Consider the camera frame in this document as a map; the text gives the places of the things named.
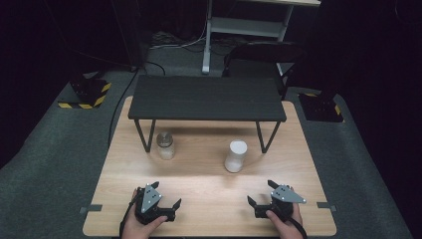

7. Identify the white cylindrical container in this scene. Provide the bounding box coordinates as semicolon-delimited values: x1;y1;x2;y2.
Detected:
224;139;249;173

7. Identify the black folding chair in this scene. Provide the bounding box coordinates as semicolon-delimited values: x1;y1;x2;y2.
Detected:
222;41;305;101

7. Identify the black shelf with metal legs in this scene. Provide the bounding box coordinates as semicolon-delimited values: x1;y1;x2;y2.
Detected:
127;74;288;154

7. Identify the grey tape strip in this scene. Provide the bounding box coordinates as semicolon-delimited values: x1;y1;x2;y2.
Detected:
79;204;104;214
316;201;337;212

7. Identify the white metal desk frame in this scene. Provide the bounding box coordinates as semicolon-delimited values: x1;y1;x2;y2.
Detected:
201;0;322;75

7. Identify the person's right hand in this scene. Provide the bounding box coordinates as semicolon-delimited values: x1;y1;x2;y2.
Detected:
265;202;305;239

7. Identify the black floor cable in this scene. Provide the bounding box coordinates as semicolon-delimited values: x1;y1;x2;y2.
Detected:
107;61;166;147

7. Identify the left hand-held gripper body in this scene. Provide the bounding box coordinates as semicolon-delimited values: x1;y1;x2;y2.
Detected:
133;183;176;225

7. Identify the person's left hand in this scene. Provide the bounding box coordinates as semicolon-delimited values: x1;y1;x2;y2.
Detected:
121;189;168;239

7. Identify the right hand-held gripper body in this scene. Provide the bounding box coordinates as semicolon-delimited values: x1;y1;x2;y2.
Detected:
254;184;307;223

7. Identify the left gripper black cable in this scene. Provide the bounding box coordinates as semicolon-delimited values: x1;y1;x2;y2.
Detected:
118;195;140;239

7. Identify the bundle of floor cables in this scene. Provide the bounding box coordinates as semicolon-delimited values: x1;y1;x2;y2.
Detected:
149;31;207;52

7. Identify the glass jar with metal lid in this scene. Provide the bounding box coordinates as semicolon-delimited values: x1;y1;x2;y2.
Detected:
156;131;176;161

